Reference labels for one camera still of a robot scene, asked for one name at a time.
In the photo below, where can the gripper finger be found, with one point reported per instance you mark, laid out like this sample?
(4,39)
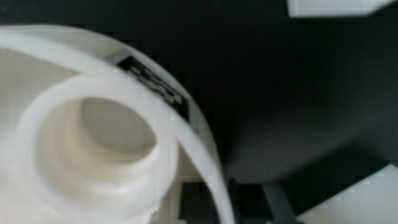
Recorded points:
(280,205)

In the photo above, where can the white right barrier rail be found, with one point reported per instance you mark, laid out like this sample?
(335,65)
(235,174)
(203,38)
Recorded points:
(331,8)

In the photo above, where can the white front barrier rail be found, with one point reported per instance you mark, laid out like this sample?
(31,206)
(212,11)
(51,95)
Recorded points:
(365,205)

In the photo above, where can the white barrier rail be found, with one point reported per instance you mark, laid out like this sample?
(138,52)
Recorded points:
(331,8)
(365,205)

